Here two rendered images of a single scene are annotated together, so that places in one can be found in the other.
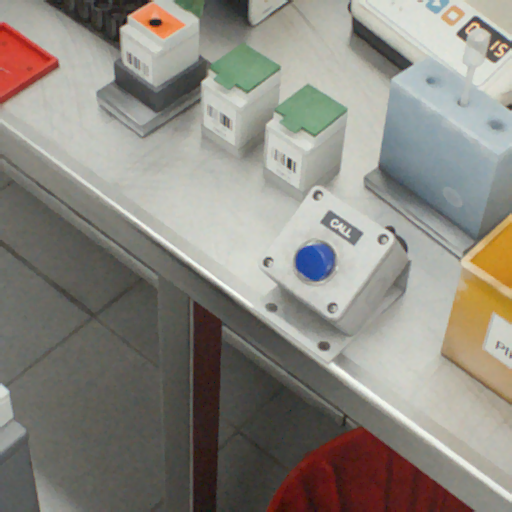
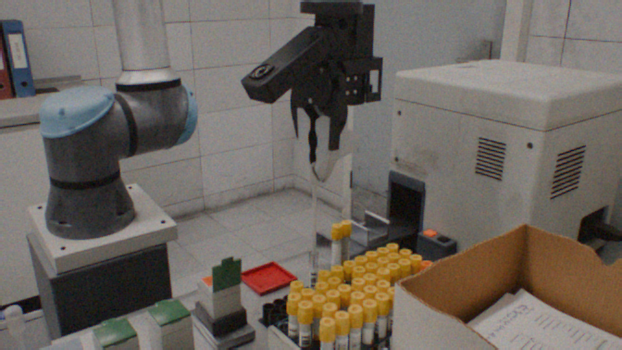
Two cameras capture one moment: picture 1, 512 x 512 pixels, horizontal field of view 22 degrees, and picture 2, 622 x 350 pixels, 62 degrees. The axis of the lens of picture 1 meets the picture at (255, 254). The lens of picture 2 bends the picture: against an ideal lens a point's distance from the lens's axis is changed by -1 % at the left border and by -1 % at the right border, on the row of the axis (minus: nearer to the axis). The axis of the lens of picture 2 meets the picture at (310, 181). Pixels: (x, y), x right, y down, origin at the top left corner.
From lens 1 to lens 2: 116 cm
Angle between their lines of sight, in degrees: 83
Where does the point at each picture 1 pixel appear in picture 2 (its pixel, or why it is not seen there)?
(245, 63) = (171, 311)
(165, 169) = not seen: hidden behind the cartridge
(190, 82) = (206, 323)
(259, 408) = not seen: outside the picture
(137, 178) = not seen: hidden behind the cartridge
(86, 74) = (250, 305)
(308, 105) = (118, 330)
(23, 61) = (267, 285)
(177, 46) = (205, 293)
